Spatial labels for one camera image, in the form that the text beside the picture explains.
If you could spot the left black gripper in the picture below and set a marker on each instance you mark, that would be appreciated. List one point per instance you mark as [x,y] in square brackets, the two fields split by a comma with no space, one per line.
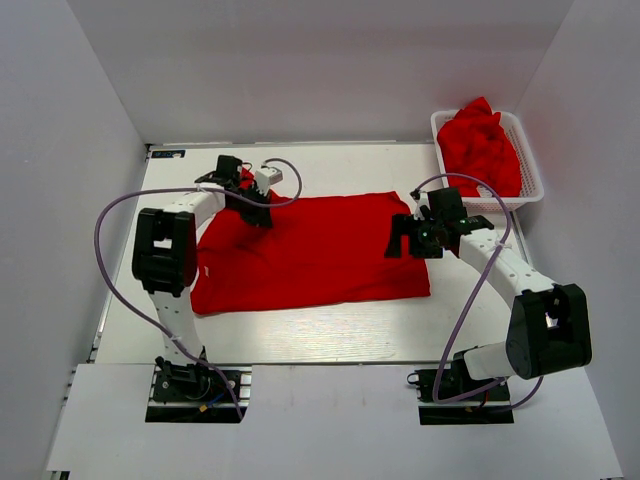
[260,218]

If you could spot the red t shirts pile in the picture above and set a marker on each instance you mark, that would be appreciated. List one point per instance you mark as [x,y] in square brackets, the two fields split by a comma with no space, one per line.
[475,148]

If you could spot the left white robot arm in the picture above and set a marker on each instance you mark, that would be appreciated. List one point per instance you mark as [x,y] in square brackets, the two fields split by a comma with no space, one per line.
[165,245]

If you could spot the blue table label sticker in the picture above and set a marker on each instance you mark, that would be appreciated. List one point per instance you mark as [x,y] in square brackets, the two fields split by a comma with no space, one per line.
[168,154]

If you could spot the red t shirt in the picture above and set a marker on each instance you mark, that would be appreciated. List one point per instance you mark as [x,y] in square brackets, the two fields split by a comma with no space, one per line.
[319,251]

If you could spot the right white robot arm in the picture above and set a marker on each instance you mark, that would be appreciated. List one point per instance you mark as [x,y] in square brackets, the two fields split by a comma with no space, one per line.
[548,330]

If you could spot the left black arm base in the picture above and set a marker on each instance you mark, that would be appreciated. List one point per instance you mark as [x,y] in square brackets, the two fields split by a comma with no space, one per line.
[193,394]

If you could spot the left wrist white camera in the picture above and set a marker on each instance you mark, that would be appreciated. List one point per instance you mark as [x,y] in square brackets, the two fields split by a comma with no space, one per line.
[265,177]

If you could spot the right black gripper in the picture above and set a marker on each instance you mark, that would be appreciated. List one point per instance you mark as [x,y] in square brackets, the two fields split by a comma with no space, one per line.
[405,225]

